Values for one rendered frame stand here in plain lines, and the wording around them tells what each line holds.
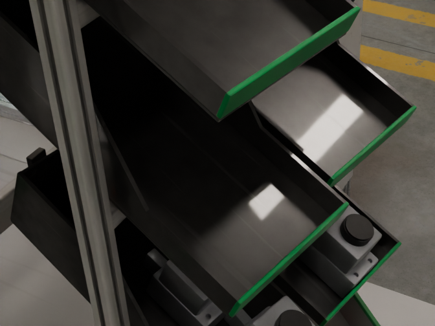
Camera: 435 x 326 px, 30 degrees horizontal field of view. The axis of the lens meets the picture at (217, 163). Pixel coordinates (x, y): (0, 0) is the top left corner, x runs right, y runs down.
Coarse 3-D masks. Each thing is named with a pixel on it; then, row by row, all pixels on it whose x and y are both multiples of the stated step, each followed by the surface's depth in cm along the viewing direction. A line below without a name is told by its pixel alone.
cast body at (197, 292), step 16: (160, 256) 71; (160, 272) 69; (176, 272) 66; (160, 288) 68; (176, 288) 67; (192, 288) 65; (160, 304) 70; (176, 304) 68; (192, 304) 66; (208, 304) 67; (176, 320) 69; (192, 320) 67; (208, 320) 67
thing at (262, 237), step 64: (0, 0) 59; (0, 64) 59; (128, 64) 66; (128, 128) 62; (192, 128) 64; (256, 128) 63; (128, 192) 56; (192, 192) 60; (256, 192) 62; (320, 192) 62; (192, 256) 54; (256, 256) 58
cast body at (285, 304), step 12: (288, 300) 67; (240, 312) 70; (264, 312) 66; (276, 312) 66; (288, 312) 65; (300, 312) 65; (240, 324) 69; (252, 324) 65; (264, 324) 65; (276, 324) 64; (288, 324) 64; (300, 324) 65; (312, 324) 66
